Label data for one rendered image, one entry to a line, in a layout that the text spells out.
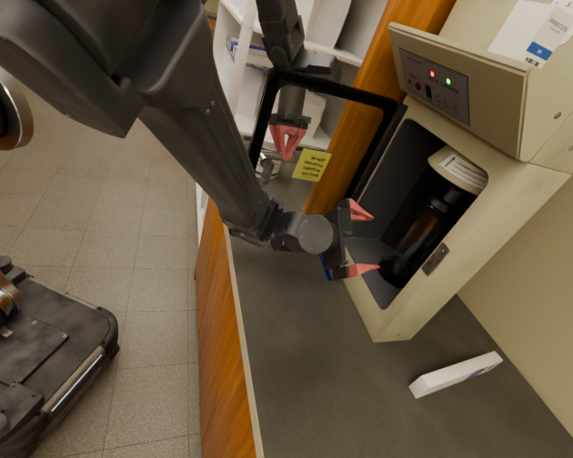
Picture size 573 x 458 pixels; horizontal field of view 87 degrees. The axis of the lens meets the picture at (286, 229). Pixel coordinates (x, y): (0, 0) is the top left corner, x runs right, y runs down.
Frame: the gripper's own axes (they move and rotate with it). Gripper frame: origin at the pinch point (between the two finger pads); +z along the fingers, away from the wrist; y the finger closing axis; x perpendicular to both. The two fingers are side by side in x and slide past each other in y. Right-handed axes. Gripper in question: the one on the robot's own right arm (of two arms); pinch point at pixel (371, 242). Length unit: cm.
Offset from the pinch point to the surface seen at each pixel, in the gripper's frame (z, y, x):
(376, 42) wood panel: 0.5, 40.8, -8.5
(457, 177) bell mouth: 12.2, 10.3, -11.3
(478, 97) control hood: 2.3, 15.2, -23.7
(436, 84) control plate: 3.1, 23.1, -17.4
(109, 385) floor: -53, -38, 116
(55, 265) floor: -90, 19, 153
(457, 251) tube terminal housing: 11.0, -3.2, -9.2
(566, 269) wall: 53, -4, -5
